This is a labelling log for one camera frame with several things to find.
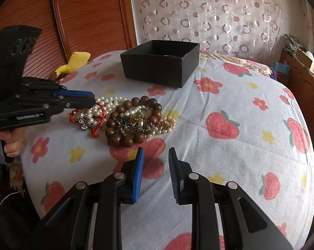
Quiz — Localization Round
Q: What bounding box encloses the brown wooden wardrobe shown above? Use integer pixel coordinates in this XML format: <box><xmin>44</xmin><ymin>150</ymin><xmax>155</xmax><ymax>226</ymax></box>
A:
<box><xmin>0</xmin><ymin>0</ymin><xmax>138</xmax><ymax>85</ymax></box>

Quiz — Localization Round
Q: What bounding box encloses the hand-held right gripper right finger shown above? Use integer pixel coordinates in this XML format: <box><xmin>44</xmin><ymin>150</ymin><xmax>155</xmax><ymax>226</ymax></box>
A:
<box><xmin>168</xmin><ymin>147</ymin><xmax>295</xmax><ymax>250</ymax></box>

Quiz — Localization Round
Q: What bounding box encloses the red string bracelet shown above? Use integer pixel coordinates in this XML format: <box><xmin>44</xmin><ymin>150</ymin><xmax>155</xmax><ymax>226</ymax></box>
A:
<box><xmin>69</xmin><ymin>103</ymin><xmax>107</xmax><ymax>138</ymax></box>

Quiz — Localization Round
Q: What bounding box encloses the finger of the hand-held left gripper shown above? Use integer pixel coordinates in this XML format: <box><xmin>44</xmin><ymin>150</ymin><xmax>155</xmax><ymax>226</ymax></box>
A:
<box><xmin>59</xmin><ymin>95</ymin><xmax>95</xmax><ymax>109</ymax></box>
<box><xmin>54</xmin><ymin>89</ymin><xmax>95</xmax><ymax>98</ymax></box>

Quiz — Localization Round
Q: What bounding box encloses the yellow plush toy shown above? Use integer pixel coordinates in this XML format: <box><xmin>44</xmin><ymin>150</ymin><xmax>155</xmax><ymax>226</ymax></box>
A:
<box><xmin>51</xmin><ymin>51</ymin><xmax>91</xmax><ymax>80</ymax></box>

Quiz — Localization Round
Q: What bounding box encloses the stack of folded printed cloth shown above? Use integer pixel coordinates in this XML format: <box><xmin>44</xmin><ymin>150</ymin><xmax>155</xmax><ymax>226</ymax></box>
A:
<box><xmin>283</xmin><ymin>34</ymin><xmax>308</xmax><ymax>55</ymax></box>

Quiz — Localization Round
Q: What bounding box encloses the black cardboard box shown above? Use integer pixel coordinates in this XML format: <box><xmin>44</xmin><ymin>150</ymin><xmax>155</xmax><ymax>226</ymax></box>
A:
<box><xmin>120</xmin><ymin>40</ymin><xmax>200</xmax><ymax>88</ymax></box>

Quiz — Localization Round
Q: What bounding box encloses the open cardboard box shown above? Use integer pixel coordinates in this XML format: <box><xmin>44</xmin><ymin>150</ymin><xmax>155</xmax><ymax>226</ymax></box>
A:
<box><xmin>295</xmin><ymin>47</ymin><xmax>314</xmax><ymax>70</ymax></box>

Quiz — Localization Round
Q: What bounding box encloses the sheer circle-pattern curtain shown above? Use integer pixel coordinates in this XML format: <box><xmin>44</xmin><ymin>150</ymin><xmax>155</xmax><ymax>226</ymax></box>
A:
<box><xmin>136</xmin><ymin>0</ymin><xmax>283</xmax><ymax>61</ymax></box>

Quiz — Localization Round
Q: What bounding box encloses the person's left hand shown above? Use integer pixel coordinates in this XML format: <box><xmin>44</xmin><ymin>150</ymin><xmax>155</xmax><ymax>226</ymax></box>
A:
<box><xmin>0</xmin><ymin>125</ymin><xmax>26</xmax><ymax>158</ymax></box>

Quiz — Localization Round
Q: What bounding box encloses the floral quilt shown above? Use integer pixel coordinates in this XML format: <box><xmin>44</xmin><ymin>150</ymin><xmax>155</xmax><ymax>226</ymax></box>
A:
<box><xmin>199</xmin><ymin>50</ymin><xmax>274</xmax><ymax>76</ymax></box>

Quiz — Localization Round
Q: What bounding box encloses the wooden cabinet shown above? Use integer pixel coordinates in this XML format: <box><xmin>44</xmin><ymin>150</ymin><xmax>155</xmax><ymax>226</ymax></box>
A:
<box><xmin>278</xmin><ymin>50</ymin><xmax>314</xmax><ymax>148</ymax></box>

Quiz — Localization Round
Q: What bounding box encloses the brown wooden bead bracelet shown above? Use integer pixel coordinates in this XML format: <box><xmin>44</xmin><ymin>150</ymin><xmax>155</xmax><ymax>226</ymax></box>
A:
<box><xmin>105</xmin><ymin>95</ymin><xmax>163</xmax><ymax>148</ymax></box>

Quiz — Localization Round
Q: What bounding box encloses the small gold bead bracelet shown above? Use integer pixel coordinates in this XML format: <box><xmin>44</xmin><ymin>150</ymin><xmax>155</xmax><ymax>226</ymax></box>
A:
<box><xmin>158</xmin><ymin>117</ymin><xmax>176</xmax><ymax>135</ymax></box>

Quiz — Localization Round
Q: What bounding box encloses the gold pendant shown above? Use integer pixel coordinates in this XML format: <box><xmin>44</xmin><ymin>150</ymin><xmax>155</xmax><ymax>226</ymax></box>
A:
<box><xmin>127</xmin><ymin>116</ymin><xmax>145</xmax><ymax>129</ymax></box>

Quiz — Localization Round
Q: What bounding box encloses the blue paper bag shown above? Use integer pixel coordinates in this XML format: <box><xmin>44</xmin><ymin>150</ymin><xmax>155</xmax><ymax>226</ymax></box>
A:
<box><xmin>271</xmin><ymin>61</ymin><xmax>292</xmax><ymax>84</ymax></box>

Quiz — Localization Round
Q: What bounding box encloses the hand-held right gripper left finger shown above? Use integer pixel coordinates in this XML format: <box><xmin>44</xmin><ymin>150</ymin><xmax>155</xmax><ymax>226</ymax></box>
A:
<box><xmin>29</xmin><ymin>147</ymin><xmax>145</xmax><ymax>250</ymax></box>

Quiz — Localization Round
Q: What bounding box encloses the silver chain bracelet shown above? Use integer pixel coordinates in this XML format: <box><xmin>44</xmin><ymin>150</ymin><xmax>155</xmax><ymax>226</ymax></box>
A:
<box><xmin>144</xmin><ymin>116</ymin><xmax>161</xmax><ymax>134</ymax></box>

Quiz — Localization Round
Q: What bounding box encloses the person's dark clothing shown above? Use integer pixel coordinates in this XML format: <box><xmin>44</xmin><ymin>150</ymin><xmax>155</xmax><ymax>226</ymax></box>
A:
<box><xmin>0</xmin><ymin>159</ymin><xmax>44</xmax><ymax>250</ymax></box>

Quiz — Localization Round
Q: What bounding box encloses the white cord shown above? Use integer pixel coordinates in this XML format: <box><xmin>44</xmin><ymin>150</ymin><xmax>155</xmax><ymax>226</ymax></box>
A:
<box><xmin>0</xmin><ymin>190</ymin><xmax>26</xmax><ymax>207</ymax></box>

